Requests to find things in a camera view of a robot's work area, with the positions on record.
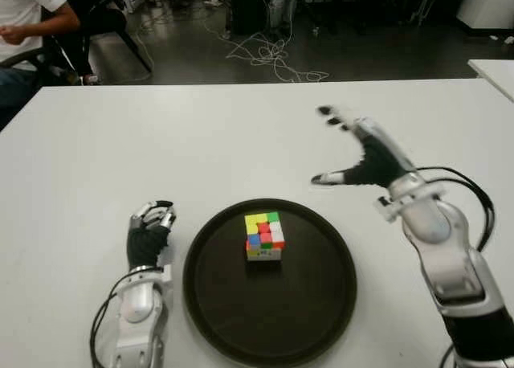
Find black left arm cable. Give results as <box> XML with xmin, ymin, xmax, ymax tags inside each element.
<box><xmin>90</xmin><ymin>279</ymin><xmax>129</xmax><ymax>368</ymax></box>

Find multicoloured Rubik's cube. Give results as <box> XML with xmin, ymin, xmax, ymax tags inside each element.
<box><xmin>243</xmin><ymin>211</ymin><xmax>287</xmax><ymax>262</ymax></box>

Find black cabinet on casters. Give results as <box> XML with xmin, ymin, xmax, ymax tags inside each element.
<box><xmin>228</xmin><ymin>0</ymin><xmax>273</xmax><ymax>35</ymax></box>

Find black office chair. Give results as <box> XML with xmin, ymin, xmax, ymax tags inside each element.
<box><xmin>39</xmin><ymin>0</ymin><xmax>153</xmax><ymax>86</ymax></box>

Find tangled white floor cable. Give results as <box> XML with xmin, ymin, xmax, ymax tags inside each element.
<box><xmin>202</xmin><ymin>20</ymin><xmax>330</xmax><ymax>83</ymax></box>

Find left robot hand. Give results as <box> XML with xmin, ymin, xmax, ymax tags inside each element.
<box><xmin>126</xmin><ymin>199</ymin><xmax>177</xmax><ymax>271</ymax></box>

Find white side table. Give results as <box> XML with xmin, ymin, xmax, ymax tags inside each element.
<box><xmin>467</xmin><ymin>58</ymin><xmax>514</xmax><ymax>102</ymax></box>

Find person in white shirt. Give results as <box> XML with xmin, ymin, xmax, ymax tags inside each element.
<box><xmin>0</xmin><ymin>0</ymin><xmax>81</xmax><ymax>104</ymax></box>

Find white cabinet with black base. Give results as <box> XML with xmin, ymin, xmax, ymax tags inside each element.
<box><xmin>455</xmin><ymin>0</ymin><xmax>514</xmax><ymax>35</ymax></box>

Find silver background robot legs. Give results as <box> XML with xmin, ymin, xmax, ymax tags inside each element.
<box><xmin>268</xmin><ymin>0</ymin><xmax>298</xmax><ymax>31</ymax></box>

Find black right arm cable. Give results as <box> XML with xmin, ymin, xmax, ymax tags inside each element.
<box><xmin>417</xmin><ymin>166</ymin><xmax>497</xmax><ymax>252</ymax></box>

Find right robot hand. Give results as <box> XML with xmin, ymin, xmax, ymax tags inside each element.
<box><xmin>311</xmin><ymin>104</ymin><xmax>418</xmax><ymax>190</ymax></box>

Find dark round plate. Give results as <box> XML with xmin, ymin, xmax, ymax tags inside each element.
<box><xmin>182</xmin><ymin>198</ymin><xmax>358</xmax><ymax>368</ymax></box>

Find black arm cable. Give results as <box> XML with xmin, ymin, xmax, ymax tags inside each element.
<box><xmin>417</xmin><ymin>166</ymin><xmax>497</xmax><ymax>252</ymax></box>
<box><xmin>90</xmin><ymin>279</ymin><xmax>129</xmax><ymax>368</ymax></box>

